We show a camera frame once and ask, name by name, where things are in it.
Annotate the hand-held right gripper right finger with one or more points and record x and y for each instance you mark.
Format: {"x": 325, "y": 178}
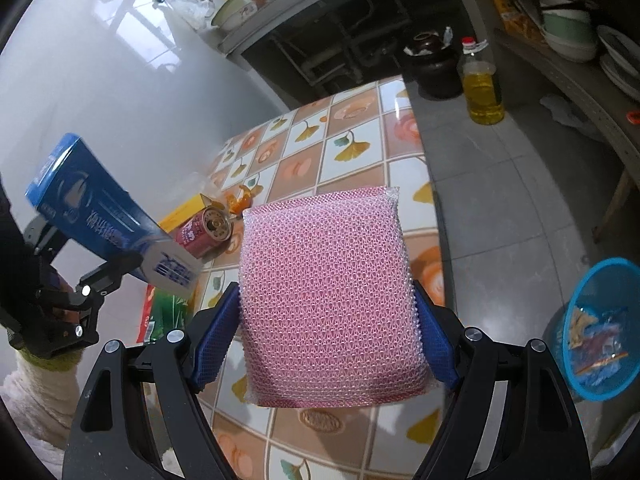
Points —
{"x": 437, "y": 345}

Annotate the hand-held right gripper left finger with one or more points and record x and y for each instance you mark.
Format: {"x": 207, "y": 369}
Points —
{"x": 215, "y": 345}

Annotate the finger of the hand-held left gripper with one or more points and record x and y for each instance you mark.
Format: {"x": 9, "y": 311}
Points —
{"x": 107, "y": 277}
{"x": 42, "y": 237}

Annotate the red snack bag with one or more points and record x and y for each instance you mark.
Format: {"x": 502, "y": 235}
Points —
{"x": 165, "y": 315}

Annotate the blue toothpaste box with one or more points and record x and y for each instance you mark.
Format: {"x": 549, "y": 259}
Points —
{"x": 100, "y": 215}

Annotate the yellow cardboard box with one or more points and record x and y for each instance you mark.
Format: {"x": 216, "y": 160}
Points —
{"x": 182, "y": 212}

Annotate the pink drink can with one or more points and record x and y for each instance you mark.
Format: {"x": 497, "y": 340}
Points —
{"x": 200, "y": 235}

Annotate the pink mesh sponge pack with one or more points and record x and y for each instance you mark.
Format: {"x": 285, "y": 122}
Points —
{"x": 330, "y": 300}

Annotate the orange peel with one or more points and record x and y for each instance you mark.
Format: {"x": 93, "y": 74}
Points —
{"x": 240, "y": 202}

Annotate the blue plastic mesh basket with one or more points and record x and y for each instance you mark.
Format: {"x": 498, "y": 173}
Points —
{"x": 615, "y": 270}

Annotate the patterned glossy tablecloth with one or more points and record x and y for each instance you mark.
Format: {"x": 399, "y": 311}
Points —
{"x": 350, "y": 125}

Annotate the cooking oil bottle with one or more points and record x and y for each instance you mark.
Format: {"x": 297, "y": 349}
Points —
{"x": 482, "y": 95}

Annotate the crumpled grey rag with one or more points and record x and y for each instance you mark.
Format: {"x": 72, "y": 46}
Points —
{"x": 565, "y": 110}

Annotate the white plastic bag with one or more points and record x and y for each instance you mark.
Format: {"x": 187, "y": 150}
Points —
{"x": 195, "y": 10}

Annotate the dark brown ceramic jar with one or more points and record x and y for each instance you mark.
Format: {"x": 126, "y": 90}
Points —
{"x": 435, "y": 70}

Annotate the perforated metal shelf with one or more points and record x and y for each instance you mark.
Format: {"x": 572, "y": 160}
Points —
{"x": 590, "y": 105}

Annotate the enamel basin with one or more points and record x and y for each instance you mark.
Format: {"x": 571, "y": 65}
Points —
{"x": 232, "y": 10}

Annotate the drain pipes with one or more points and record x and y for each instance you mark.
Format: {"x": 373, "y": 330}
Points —
{"x": 350, "y": 45}

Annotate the white bowl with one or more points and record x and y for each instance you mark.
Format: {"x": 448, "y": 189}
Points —
{"x": 570, "y": 52}

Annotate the orange snack packet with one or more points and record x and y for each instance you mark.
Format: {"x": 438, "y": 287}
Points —
{"x": 515, "y": 15}

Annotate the concrete kitchen counter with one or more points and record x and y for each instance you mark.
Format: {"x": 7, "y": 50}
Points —
{"x": 310, "y": 5}

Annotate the green bowl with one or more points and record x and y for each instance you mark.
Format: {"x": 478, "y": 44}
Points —
{"x": 570, "y": 27}

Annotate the white plates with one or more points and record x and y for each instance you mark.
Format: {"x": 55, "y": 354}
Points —
{"x": 620, "y": 50}

